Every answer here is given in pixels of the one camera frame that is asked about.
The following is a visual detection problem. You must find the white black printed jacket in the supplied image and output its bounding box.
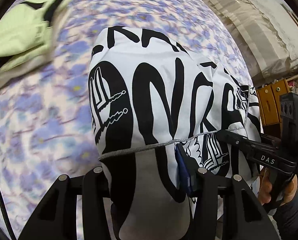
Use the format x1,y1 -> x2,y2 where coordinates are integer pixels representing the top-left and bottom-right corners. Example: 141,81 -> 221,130
88,25 -> 263,240

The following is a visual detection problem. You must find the wooden drawer cabinet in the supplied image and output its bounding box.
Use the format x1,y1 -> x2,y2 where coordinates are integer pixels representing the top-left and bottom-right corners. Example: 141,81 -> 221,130
255,77 -> 293,127

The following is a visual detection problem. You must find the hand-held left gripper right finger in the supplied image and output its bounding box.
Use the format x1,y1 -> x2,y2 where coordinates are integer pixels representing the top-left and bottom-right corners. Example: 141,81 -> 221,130
174,145 -> 281,240

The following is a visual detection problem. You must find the person's right forearm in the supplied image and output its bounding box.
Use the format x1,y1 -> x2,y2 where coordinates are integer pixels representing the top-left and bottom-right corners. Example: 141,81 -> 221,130
272,190 -> 298,240

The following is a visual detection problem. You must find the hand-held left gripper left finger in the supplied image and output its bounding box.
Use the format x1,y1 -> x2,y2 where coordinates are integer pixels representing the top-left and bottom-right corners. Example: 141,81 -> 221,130
18,166 -> 119,240

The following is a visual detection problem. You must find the light green garment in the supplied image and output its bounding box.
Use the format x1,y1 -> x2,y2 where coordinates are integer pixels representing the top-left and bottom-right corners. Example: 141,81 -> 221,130
0,0 -> 72,96

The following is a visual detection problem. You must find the person's right hand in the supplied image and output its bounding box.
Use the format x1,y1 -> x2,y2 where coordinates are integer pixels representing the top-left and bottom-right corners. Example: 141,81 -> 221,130
259,167 -> 298,212

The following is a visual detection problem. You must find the black cable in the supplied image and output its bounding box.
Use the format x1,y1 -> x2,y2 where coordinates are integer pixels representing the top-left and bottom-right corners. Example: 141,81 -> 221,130
0,165 -> 17,240

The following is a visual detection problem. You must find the white lace cloth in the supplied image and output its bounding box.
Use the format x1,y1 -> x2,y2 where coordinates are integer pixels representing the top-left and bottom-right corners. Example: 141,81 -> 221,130
229,0 -> 298,70

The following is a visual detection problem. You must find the purple floral bedspread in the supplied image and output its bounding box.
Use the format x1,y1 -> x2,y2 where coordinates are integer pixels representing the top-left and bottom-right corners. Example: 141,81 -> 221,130
0,0 -> 255,240

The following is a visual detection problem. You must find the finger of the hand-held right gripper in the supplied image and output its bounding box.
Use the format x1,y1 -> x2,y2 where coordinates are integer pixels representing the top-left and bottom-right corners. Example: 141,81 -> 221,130
215,129 -> 255,156

